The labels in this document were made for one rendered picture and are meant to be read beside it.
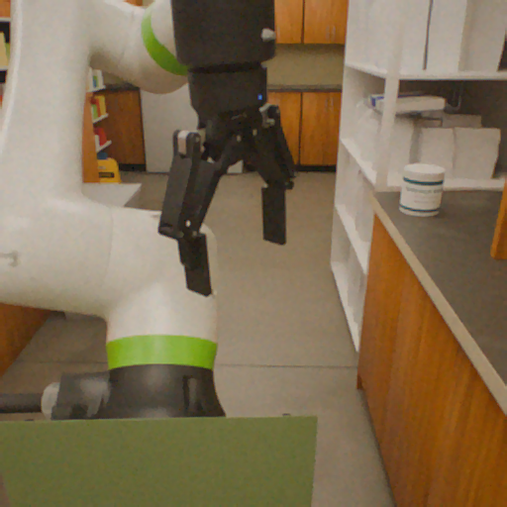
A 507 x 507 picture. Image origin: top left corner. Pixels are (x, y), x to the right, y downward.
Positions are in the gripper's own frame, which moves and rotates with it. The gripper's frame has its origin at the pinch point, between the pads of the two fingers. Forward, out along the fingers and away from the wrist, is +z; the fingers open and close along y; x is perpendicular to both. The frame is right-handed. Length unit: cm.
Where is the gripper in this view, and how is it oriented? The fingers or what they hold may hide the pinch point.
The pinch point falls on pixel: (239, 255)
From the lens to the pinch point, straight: 55.4
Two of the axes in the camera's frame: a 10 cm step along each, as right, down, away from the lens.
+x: 7.9, 2.6, -5.6
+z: 0.5, 8.8, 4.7
